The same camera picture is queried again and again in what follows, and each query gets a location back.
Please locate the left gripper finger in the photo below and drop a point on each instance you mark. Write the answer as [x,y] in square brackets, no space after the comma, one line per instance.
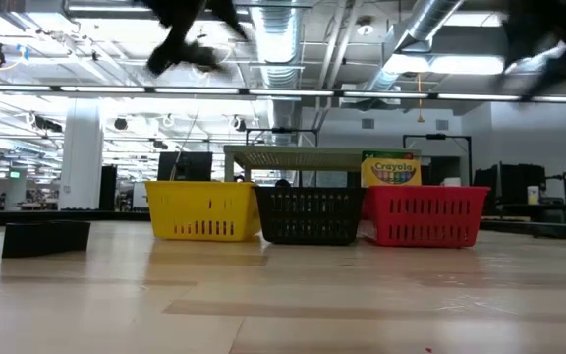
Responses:
[175,34]
[228,17]

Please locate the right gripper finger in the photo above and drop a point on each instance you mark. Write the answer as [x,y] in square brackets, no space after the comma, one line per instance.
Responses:
[558,81]

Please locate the red plastic basket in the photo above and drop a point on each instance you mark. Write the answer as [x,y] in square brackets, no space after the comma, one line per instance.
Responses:
[425,216]

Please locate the Crayola crayon box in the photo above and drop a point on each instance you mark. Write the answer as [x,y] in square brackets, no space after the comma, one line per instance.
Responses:
[391,172]

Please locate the black plastic basket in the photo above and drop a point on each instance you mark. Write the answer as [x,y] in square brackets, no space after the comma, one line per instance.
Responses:
[307,216]

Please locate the small black box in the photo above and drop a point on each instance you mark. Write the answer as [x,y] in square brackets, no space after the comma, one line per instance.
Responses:
[47,238]

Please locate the linear ceiling light strip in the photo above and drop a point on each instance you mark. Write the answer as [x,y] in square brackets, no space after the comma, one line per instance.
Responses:
[101,89]

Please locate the black background equipment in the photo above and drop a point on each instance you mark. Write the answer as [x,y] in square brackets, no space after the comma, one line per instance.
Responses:
[514,184]

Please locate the black background monitor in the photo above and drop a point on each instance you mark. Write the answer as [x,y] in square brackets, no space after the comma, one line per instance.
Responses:
[194,164]

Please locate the white building column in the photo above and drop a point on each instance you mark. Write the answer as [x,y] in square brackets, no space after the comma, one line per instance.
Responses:
[81,147]

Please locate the black background panel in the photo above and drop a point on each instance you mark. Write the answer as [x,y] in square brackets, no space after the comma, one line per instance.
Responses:
[108,187]

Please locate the yellow plastic basket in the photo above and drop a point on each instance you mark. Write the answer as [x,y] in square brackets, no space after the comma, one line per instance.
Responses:
[199,206]

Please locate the green exit sign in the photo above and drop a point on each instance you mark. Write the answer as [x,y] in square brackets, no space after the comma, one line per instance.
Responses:
[15,174]

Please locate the silver ventilation duct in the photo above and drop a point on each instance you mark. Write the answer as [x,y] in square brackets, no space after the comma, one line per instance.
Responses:
[430,17]
[278,59]

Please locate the black background stand frame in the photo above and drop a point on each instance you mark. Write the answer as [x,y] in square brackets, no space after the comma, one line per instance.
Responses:
[436,136]

